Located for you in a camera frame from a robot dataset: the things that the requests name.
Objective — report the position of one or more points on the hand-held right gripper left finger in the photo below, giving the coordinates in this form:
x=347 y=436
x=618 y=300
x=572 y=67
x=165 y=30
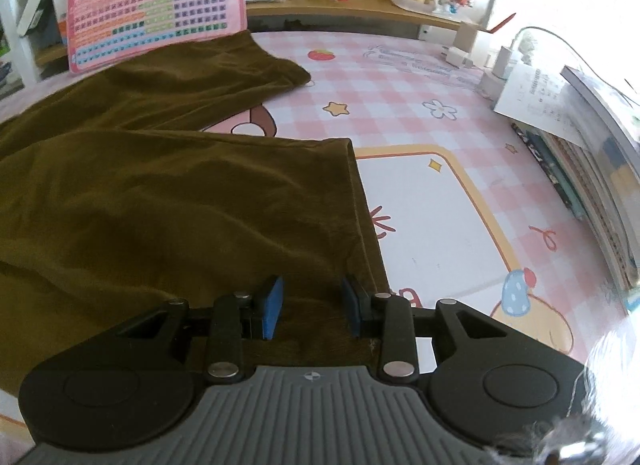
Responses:
x=274 y=306

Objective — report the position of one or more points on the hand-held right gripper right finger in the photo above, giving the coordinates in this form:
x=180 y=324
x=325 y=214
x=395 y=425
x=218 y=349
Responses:
x=350 y=306

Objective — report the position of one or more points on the olive brown pants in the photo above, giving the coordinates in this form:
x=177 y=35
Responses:
x=150 y=195

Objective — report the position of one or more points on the white charger plug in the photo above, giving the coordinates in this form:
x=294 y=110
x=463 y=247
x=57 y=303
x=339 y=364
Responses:
x=489 y=82
x=504 y=61
x=457 y=57

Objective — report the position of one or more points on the stack of books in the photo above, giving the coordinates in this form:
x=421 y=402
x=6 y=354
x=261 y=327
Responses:
x=600 y=185

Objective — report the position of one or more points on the white printed paper sheet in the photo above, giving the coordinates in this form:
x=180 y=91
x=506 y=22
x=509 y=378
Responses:
x=540 y=100

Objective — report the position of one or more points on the wooden shelf board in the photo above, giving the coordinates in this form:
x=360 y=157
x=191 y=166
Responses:
x=350 y=9

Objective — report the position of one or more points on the pink learning tablet toy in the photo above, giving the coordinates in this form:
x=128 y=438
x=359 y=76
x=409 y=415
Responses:
x=150 y=10

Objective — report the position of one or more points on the white printed package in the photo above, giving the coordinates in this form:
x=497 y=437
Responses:
x=60 y=10

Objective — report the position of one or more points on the white shelf frame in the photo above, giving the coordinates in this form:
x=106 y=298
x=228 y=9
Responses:
x=20 y=55

